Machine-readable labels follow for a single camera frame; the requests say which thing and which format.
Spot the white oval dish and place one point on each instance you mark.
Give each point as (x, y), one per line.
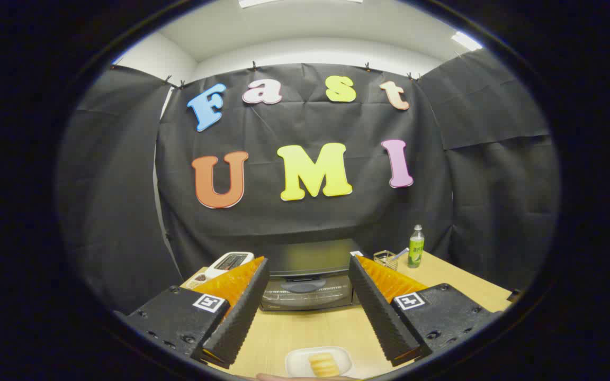
(297, 362)

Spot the blue white striped straw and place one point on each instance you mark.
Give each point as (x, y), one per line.
(403, 253)

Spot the green label drink bottle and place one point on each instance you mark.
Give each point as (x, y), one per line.
(416, 251)

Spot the ridged yellow bread roll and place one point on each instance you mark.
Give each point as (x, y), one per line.
(324, 364)

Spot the ceiling light panel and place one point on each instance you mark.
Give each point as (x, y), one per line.
(257, 2)
(466, 41)

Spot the white slot toaster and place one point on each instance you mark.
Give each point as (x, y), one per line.
(231, 260)

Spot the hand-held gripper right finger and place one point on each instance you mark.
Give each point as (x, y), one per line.
(376, 312)

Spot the black toaster oven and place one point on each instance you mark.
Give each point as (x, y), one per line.
(305, 259)

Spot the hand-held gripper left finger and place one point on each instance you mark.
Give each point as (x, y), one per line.
(241, 312)

